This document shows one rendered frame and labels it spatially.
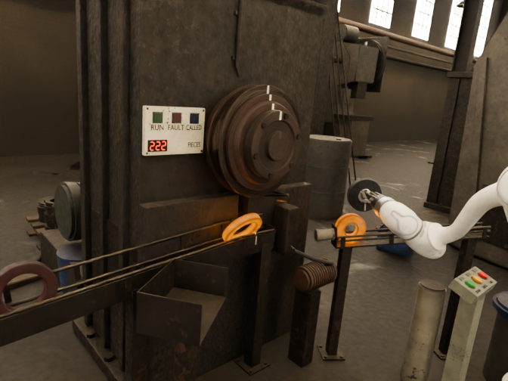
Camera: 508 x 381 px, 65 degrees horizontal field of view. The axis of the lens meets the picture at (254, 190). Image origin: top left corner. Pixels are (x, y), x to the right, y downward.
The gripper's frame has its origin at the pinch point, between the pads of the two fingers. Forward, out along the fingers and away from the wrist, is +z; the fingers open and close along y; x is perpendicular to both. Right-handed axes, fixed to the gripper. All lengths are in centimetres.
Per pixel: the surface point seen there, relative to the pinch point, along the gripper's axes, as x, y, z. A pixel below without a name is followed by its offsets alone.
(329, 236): -25.4, -11.1, 6.7
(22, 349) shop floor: -92, -157, 11
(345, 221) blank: -17.8, -3.4, 8.1
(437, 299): -44, 34, -19
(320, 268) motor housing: -40.1, -15.2, 1.3
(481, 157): -10, 173, 156
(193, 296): -29, -75, -41
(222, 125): 28, -67, -14
